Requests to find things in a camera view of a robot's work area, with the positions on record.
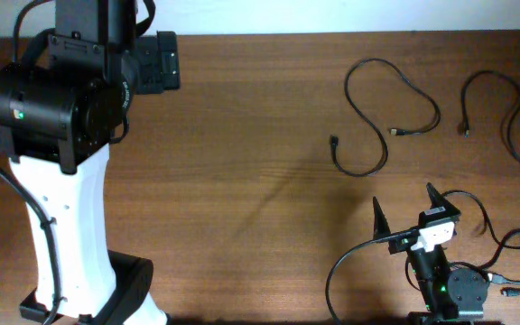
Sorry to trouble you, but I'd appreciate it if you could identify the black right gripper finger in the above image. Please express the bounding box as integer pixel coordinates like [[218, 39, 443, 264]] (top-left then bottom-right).
[[373, 197, 391, 240], [426, 182, 450, 212]]

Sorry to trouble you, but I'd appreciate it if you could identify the black cable long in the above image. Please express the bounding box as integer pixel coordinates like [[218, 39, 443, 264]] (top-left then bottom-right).
[[330, 57, 441, 178]]

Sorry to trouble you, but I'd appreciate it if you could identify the black cable short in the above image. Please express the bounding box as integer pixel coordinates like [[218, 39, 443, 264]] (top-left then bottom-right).
[[459, 70, 520, 164]]

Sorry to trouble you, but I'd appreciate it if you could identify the black cable gold plug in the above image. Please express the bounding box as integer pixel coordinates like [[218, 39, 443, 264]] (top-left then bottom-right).
[[442, 190, 520, 297]]

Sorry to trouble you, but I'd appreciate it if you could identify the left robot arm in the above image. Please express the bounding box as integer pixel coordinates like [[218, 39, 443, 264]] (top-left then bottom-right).
[[0, 1, 180, 324]]

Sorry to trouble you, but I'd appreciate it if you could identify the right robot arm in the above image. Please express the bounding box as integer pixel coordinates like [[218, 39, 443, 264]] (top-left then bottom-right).
[[389, 183, 489, 324]]

